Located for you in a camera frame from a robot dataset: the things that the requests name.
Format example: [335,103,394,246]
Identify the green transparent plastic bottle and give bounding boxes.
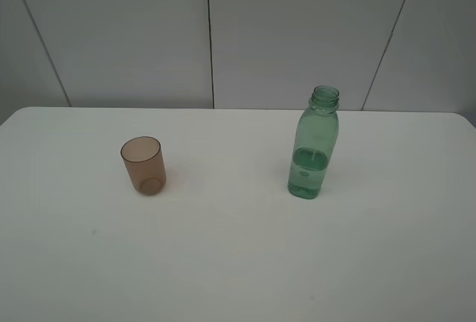
[287,86,339,199]

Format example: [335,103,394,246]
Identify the translucent pink plastic cup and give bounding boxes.
[120,136,167,196]

